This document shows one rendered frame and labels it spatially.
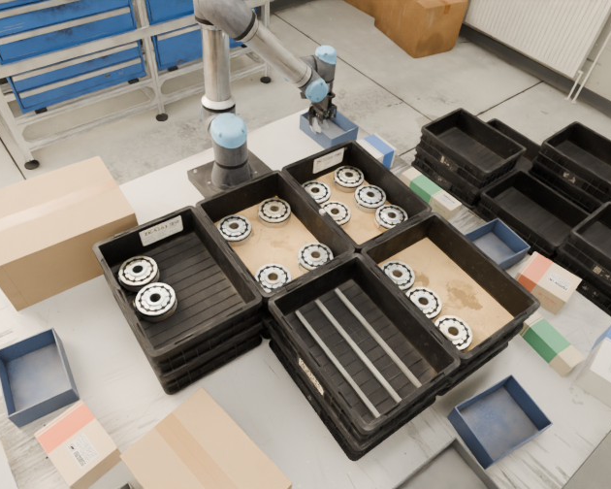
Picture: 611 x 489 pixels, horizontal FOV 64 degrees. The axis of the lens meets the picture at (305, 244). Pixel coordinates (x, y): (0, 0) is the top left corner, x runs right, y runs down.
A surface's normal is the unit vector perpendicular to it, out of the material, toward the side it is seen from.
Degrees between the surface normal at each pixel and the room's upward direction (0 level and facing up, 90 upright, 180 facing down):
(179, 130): 0
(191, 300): 0
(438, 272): 0
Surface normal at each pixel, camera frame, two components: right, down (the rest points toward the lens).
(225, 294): 0.06, -0.64
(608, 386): -0.65, 0.56
